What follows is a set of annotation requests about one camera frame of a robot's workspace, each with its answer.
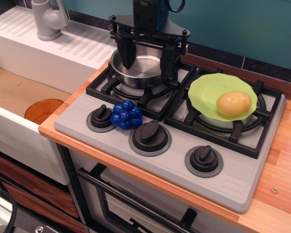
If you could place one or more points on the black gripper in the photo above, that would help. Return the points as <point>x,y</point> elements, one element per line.
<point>150,25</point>

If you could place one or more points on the blue toy blueberry cluster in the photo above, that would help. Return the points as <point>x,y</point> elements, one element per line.
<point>126,115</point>

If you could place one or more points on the yellow toy potato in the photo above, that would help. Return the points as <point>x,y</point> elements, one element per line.
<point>234,103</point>

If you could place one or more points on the small steel pot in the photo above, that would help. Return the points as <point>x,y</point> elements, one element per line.
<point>145,72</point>

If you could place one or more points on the green plastic plate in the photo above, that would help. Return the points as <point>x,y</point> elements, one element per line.
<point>205,90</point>

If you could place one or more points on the black left stove knob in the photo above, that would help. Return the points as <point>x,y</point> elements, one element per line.
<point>99,120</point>

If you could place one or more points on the black stove knob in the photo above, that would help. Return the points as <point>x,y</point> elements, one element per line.
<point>204,161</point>
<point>99,120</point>
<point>150,139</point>

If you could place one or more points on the black middle stove knob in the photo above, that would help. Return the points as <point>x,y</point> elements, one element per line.
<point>150,139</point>

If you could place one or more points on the grey toy stove top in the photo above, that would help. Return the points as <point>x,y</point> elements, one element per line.
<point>233,187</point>

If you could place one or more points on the black right stove knob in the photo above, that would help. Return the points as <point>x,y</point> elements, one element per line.
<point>204,161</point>

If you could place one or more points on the black left burner grate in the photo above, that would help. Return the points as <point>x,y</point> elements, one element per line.
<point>153,102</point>

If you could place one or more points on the black burner grate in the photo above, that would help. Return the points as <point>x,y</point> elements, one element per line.
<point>153,102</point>
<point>246,136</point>

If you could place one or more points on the grey toy faucet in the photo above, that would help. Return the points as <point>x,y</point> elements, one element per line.
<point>49,22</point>

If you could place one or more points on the orange plastic bowl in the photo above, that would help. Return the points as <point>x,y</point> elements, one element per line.
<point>41,110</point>

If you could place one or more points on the white toy sink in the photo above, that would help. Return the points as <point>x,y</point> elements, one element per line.
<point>32,70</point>

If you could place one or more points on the black right burner grate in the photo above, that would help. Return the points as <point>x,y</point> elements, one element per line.
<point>246,136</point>

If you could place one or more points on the toy oven door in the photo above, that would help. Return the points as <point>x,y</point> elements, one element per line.
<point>130,214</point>

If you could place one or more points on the wooden drawer front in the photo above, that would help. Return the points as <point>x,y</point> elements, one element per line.
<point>40,194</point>

